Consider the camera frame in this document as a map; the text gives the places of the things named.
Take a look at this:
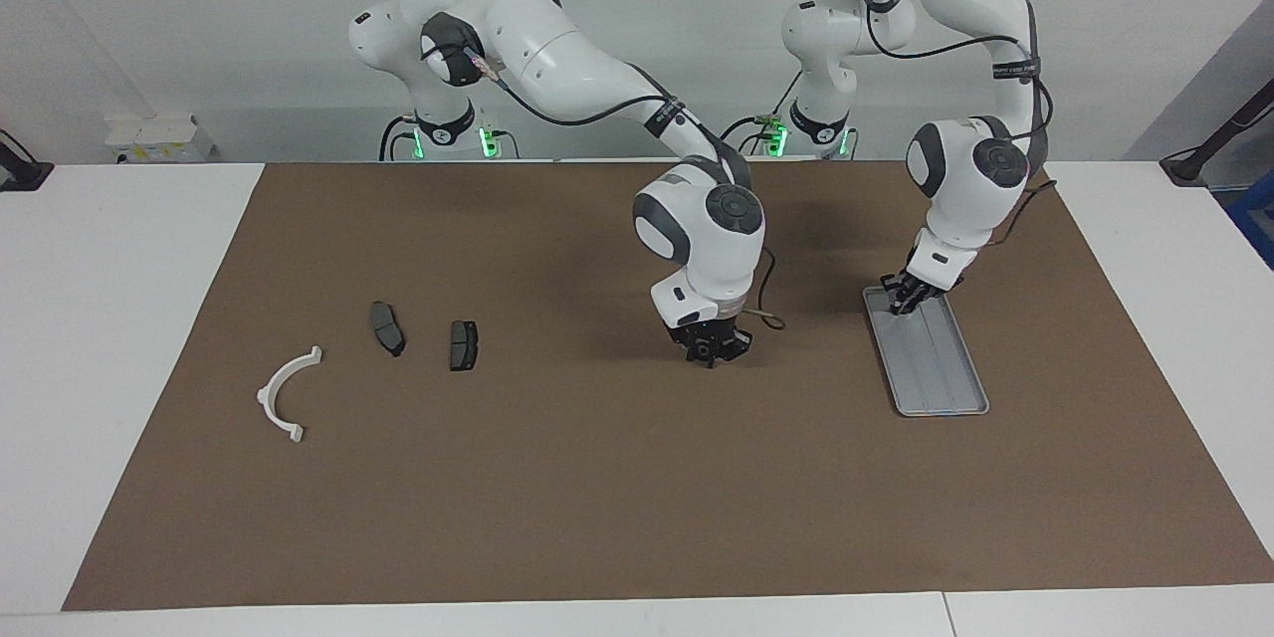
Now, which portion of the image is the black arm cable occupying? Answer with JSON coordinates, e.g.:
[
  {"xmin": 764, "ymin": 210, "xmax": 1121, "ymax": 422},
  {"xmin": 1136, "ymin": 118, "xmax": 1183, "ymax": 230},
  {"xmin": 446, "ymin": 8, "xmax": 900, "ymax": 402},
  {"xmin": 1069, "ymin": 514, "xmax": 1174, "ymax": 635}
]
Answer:
[
  {"xmin": 841, "ymin": 0, "xmax": 1058, "ymax": 250},
  {"xmin": 420, "ymin": 40, "xmax": 787, "ymax": 331}
]

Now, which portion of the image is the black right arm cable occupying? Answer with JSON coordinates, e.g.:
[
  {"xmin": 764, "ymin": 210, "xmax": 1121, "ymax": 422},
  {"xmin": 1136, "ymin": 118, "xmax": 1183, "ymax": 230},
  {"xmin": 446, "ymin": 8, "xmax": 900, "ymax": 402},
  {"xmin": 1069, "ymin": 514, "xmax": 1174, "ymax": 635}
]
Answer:
[{"xmin": 420, "ymin": 40, "xmax": 787, "ymax": 331}]

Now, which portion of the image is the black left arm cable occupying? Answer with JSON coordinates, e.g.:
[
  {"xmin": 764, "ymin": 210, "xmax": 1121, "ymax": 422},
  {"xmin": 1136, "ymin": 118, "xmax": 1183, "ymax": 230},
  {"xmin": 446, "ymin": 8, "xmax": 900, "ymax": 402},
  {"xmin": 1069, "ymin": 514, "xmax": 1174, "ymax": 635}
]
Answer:
[{"xmin": 841, "ymin": 0, "xmax": 1058, "ymax": 250}]

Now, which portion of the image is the white curved plastic bracket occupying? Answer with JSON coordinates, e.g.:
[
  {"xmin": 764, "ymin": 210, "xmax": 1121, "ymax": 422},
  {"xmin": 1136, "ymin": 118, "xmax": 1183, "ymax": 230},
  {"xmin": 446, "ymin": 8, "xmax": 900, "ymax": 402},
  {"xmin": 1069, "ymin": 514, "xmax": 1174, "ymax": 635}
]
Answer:
[{"xmin": 257, "ymin": 346, "xmax": 324, "ymax": 444}]

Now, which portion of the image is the white power strip box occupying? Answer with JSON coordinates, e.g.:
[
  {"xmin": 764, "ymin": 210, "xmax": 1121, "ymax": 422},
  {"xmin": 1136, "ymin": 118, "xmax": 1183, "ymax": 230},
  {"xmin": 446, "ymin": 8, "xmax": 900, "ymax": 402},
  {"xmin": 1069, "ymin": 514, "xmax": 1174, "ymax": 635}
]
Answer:
[{"xmin": 105, "ymin": 114, "xmax": 215, "ymax": 164}]

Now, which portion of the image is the blue crate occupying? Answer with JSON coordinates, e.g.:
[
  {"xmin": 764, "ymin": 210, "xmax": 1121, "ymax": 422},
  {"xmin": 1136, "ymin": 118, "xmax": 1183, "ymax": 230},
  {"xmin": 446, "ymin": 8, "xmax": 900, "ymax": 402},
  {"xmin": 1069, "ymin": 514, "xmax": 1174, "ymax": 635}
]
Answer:
[{"xmin": 1226, "ymin": 181, "xmax": 1274, "ymax": 270}]

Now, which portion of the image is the black left base cable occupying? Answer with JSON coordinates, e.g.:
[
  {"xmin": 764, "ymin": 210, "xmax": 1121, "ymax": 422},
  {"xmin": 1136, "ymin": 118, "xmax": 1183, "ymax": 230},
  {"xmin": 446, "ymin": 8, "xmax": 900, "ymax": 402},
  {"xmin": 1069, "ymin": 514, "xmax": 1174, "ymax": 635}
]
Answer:
[{"xmin": 719, "ymin": 70, "xmax": 807, "ymax": 157}]

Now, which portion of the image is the silver metal tray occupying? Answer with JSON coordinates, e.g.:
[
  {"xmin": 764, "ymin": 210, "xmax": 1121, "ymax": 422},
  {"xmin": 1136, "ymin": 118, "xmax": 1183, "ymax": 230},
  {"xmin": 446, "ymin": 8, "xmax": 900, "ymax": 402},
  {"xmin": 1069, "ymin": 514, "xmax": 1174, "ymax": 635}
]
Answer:
[{"xmin": 862, "ymin": 285, "xmax": 990, "ymax": 417}]

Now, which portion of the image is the black clamp mount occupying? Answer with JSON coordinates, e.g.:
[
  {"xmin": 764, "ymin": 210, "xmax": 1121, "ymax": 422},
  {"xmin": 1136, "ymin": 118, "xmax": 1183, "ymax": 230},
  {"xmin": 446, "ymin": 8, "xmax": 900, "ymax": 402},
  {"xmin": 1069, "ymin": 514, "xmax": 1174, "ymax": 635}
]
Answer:
[{"xmin": 0, "ymin": 129, "xmax": 56, "ymax": 193}]

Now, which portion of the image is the long grey brake pad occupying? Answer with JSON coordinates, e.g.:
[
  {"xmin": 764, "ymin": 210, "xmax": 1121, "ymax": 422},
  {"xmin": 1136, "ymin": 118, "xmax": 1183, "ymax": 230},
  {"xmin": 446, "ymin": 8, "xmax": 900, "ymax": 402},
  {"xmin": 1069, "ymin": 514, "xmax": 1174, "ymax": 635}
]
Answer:
[{"xmin": 369, "ymin": 302, "xmax": 407, "ymax": 358}]

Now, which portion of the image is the black angled stand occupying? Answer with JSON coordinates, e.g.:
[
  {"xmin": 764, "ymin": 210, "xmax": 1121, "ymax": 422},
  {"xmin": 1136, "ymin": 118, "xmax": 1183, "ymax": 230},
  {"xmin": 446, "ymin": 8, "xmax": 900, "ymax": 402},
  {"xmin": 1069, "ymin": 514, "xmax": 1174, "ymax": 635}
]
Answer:
[{"xmin": 1160, "ymin": 78, "xmax": 1274, "ymax": 188}]

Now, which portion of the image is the brown table mat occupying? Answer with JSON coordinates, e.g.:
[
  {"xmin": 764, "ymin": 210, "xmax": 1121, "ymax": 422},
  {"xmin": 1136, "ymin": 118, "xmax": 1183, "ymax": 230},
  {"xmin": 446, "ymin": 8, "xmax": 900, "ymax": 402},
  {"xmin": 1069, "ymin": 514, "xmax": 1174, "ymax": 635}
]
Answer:
[{"xmin": 62, "ymin": 159, "xmax": 1274, "ymax": 611}]

